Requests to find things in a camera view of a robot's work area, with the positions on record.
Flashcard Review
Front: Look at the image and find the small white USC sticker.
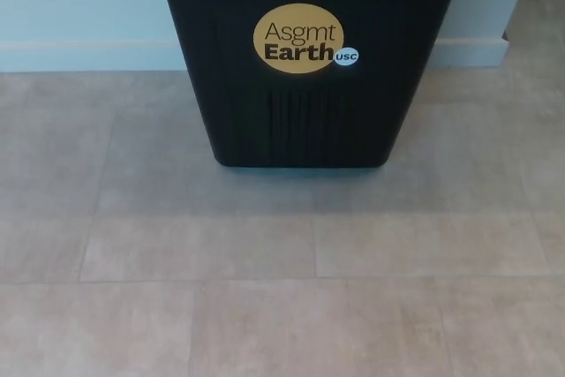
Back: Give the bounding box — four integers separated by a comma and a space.
334, 47, 360, 67

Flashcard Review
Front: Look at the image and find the round yellow Asgmt Earth sticker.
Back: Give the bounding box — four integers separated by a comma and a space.
252, 3, 345, 74

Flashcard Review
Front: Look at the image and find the black three-stream trash can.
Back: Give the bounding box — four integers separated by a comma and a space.
134, 0, 482, 170

